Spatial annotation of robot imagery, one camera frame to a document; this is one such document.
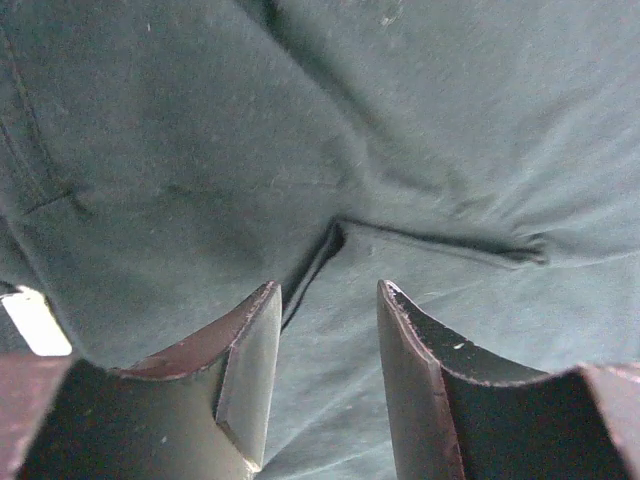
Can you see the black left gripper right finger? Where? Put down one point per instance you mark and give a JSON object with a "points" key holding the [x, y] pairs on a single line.
{"points": [[459, 411]]}

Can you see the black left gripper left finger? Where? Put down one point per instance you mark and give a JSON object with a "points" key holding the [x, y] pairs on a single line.
{"points": [[198, 409]]}

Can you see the black t-shirt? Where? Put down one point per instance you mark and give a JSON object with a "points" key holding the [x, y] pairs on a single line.
{"points": [[162, 159]]}

